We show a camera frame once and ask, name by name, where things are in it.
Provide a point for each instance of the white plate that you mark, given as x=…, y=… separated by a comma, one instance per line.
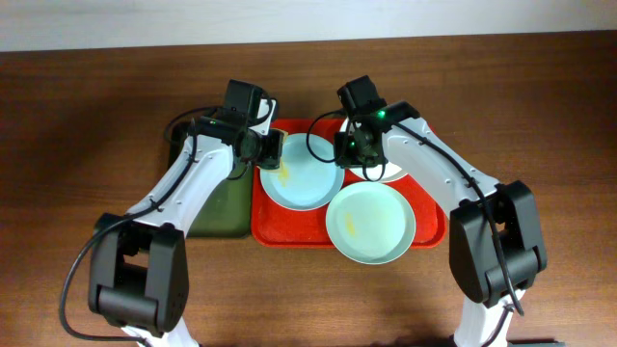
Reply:
x=384, y=174

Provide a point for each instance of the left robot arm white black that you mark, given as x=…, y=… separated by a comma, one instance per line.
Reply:
x=139, y=274

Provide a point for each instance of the light blue plate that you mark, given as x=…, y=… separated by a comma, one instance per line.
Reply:
x=306, y=183

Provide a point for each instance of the yellow green sponge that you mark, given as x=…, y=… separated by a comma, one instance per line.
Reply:
x=283, y=166

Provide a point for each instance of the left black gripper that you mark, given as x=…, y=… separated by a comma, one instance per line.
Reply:
x=272, y=150

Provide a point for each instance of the mint green plate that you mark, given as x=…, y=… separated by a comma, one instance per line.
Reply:
x=370, y=223

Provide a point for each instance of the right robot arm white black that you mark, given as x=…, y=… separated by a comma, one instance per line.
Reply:
x=496, y=246

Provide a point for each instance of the dark green tray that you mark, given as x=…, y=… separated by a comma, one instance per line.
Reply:
x=213, y=196

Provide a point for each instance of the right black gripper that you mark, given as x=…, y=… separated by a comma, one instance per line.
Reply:
x=345, y=161

